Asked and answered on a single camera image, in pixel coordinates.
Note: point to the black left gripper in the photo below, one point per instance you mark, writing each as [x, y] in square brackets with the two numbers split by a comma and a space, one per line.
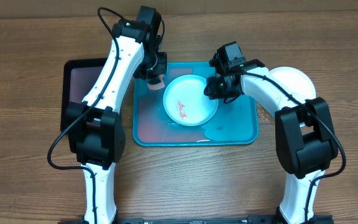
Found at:
[163, 69]

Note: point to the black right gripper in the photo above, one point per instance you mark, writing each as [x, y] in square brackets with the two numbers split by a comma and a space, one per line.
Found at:
[215, 84]

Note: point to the pink and green sponge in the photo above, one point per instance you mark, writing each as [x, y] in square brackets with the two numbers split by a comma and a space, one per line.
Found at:
[156, 85]

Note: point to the light blue plate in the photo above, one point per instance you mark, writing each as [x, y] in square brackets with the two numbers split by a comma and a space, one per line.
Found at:
[185, 102]

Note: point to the white plate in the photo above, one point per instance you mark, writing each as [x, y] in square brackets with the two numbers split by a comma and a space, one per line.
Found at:
[295, 80]

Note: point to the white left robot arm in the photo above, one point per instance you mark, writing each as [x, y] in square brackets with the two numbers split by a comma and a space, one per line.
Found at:
[94, 127]

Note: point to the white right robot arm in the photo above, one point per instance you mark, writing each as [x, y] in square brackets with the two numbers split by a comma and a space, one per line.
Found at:
[305, 142]

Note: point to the teal plastic serving tray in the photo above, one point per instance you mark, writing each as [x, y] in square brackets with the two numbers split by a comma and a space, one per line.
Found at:
[233, 123]

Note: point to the black rectangular tray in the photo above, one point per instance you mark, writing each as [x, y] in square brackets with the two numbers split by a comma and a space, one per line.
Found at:
[79, 76]

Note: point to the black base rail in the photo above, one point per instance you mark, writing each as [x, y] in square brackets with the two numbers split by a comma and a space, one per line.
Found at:
[197, 221]

